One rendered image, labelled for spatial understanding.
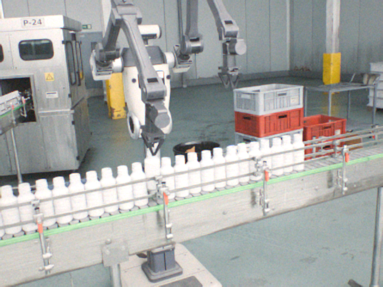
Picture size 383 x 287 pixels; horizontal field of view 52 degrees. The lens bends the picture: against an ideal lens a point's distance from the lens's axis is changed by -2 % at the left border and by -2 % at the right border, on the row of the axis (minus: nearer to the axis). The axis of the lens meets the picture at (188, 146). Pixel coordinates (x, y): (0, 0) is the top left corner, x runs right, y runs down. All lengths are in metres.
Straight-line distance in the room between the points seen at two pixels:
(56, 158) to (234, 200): 3.80
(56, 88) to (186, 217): 3.70
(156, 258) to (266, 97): 2.08
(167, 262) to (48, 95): 3.19
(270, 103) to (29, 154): 3.03
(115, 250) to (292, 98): 2.96
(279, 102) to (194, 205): 2.55
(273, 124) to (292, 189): 2.18
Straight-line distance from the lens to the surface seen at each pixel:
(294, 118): 4.22
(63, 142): 5.22
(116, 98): 9.21
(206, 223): 1.69
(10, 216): 1.50
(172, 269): 2.49
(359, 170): 2.17
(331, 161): 2.08
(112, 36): 1.86
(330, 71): 11.57
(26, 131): 5.29
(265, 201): 1.74
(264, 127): 3.96
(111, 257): 1.59
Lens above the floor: 1.61
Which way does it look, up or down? 15 degrees down
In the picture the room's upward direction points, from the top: 3 degrees counter-clockwise
